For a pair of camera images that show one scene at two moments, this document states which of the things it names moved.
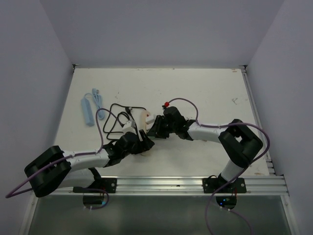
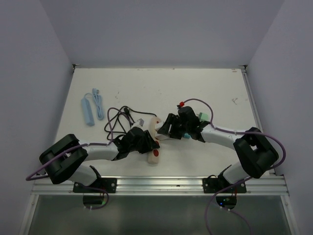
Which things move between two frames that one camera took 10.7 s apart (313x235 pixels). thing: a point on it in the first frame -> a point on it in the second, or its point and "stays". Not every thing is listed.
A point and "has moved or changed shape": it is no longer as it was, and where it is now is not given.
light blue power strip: x=87 y=111 stays
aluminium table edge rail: x=177 y=186 stays
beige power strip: x=144 y=114 has moved or changed shape
